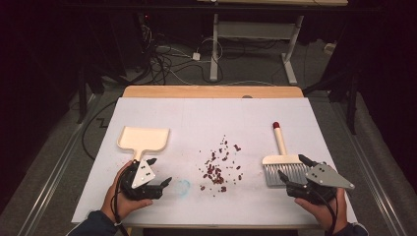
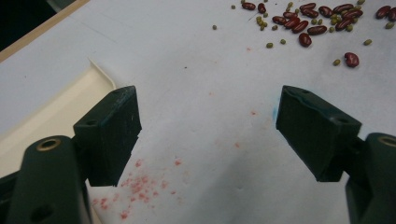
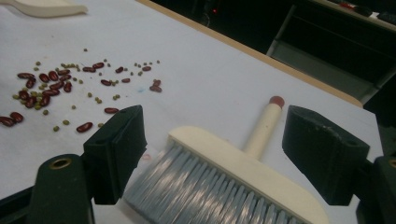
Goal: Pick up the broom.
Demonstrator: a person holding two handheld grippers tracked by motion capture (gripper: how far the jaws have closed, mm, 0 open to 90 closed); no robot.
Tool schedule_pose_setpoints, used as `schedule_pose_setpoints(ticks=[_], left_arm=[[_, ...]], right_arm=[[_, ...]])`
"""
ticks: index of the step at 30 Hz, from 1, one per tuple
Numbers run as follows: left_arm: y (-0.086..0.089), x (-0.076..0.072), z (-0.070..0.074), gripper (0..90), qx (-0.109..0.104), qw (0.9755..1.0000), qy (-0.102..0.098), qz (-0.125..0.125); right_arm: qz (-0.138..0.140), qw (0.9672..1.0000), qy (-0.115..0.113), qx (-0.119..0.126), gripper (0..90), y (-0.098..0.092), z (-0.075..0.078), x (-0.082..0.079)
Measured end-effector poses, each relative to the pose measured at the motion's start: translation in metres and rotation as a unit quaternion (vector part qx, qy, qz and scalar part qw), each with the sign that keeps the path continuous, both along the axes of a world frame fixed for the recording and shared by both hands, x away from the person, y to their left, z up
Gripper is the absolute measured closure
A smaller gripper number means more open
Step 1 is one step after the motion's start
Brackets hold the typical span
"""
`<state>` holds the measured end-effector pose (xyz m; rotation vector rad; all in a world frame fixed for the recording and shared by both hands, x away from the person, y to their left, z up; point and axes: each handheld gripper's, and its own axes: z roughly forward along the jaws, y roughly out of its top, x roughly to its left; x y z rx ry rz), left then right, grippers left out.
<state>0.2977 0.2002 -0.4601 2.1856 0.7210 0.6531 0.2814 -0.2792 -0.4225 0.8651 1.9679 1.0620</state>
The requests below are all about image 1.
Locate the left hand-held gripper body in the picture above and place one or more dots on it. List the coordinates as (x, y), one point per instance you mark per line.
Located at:
(144, 173)

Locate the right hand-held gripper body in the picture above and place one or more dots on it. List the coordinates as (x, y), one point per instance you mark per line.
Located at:
(327, 177)

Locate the cream plastic dustpan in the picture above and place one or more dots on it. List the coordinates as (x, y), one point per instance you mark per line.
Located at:
(144, 139)

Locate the cream brush with grey bristles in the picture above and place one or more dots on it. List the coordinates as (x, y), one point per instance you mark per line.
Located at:
(280, 141)

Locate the person's left hand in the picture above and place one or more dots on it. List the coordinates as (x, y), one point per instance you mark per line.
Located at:
(126, 203)

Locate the person's right hand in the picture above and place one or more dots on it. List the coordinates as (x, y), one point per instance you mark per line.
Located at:
(323, 213)

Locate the scattered red bean bits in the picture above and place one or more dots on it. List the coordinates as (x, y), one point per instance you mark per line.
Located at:
(216, 172)

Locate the white table sheet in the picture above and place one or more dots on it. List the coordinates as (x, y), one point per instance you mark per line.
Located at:
(196, 121)

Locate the black stand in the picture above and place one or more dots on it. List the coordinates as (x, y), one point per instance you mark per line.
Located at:
(351, 105)
(82, 95)

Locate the grey round table grommet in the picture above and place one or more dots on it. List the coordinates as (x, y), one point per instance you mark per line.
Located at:
(247, 96)

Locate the wooden table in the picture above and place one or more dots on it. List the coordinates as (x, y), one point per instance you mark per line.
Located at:
(213, 91)

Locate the white power adapter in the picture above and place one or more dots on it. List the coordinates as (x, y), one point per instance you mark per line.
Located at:
(196, 56)

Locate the white power strip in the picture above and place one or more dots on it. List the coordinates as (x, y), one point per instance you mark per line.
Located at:
(329, 48)

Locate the white-framed desk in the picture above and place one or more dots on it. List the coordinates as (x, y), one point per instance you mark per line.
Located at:
(214, 49)

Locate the metal floor rail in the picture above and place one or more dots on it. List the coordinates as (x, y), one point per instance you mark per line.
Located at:
(370, 170)
(55, 173)

